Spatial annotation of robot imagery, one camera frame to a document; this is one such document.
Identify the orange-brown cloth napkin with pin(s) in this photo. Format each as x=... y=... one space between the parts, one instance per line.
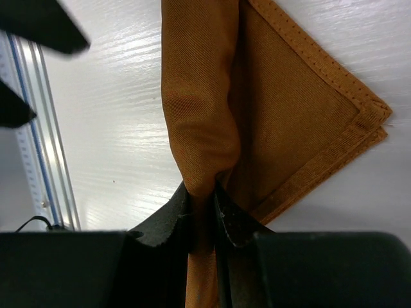
x=251 y=101

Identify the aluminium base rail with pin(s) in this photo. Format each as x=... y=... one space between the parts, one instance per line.
x=23 y=68

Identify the white slotted cable duct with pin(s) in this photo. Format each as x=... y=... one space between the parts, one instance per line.
x=22 y=189

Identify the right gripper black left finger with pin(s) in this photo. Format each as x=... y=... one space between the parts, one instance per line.
x=143 y=267

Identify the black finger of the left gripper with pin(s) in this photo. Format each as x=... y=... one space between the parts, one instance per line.
x=44 y=22
x=14 y=112

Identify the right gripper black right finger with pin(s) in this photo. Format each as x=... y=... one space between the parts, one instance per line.
x=261 y=268

